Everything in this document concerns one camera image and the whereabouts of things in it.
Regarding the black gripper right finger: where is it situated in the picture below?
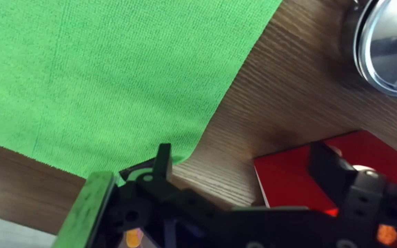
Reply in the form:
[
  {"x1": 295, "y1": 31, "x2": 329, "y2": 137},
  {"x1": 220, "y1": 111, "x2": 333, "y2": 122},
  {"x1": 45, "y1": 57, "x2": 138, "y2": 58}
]
[{"x1": 307, "y1": 141, "x2": 389, "y2": 248}]

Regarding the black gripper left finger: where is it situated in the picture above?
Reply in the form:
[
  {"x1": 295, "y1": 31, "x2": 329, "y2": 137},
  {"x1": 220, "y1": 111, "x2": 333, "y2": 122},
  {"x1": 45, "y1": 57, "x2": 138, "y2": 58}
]
[{"x1": 117, "y1": 142, "x2": 196, "y2": 218}]

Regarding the red drawer with wooden knob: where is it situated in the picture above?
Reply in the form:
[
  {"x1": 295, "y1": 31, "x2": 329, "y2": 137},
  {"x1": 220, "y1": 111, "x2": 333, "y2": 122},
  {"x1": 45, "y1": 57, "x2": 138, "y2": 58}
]
[{"x1": 252, "y1": 130, "x2": 397, "y2": 220}]

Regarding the green microfibre cloth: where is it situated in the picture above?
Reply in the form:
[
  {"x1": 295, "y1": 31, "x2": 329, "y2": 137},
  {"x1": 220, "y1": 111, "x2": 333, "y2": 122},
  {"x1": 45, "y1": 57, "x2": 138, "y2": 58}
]
[{"x1": 0, "y1": 0, "x2": 284, "y2": 182}]

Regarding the round shiny metal bowl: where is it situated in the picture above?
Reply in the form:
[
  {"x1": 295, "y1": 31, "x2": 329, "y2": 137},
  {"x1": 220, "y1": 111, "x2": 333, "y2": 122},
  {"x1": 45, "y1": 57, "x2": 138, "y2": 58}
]
[{"x1": 350, "y1": 0, "x2": 397, "y2": 100}]

